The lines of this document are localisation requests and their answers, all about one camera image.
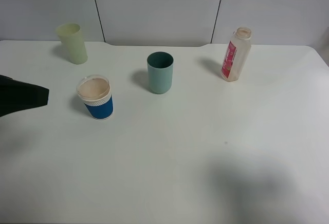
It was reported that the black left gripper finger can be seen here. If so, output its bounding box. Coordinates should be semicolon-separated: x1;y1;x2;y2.
0;75;49;117

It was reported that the teal plastic cup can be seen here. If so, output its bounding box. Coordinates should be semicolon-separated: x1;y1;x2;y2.
147;51;174;94

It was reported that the clear bottle pink label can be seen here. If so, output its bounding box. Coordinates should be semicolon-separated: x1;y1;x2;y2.
221;27;252;82

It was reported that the blue sleeved paper cup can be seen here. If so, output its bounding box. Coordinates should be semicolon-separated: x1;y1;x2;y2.
76;75;114;120

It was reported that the pale green plastic cup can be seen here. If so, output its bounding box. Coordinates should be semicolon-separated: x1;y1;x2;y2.
56;23;88;65

